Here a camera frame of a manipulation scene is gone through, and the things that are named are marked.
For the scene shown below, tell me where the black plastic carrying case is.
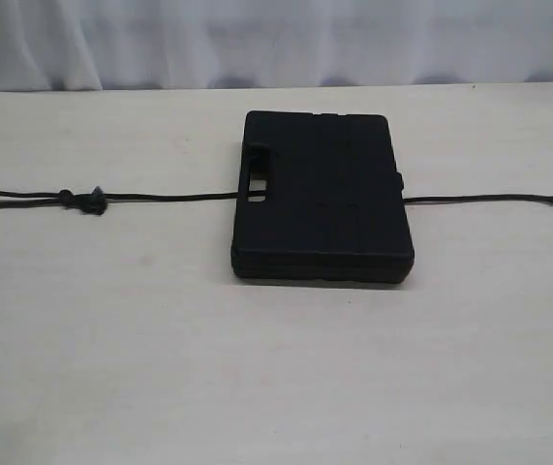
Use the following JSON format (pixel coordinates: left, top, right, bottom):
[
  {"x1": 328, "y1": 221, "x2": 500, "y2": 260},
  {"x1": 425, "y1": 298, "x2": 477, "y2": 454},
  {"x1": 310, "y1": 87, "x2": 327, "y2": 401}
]
[{"x1": 230, "y1": 110, "x2": 415, "y2": 284}]

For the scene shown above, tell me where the black cord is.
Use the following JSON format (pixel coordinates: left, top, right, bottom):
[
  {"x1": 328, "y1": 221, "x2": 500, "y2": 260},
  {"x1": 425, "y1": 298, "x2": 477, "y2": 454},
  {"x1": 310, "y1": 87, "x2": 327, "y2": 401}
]
[{"x1": 0, "y1": 187, "x2": 553, "y2": 217}]

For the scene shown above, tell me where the white curtain backdrop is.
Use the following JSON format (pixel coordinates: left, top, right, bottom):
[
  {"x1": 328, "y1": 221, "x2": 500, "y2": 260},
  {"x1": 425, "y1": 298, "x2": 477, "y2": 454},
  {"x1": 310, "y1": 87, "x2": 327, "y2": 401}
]
[{"x1": 0, "y1": 1, "x2": 553, "y2": 91}]

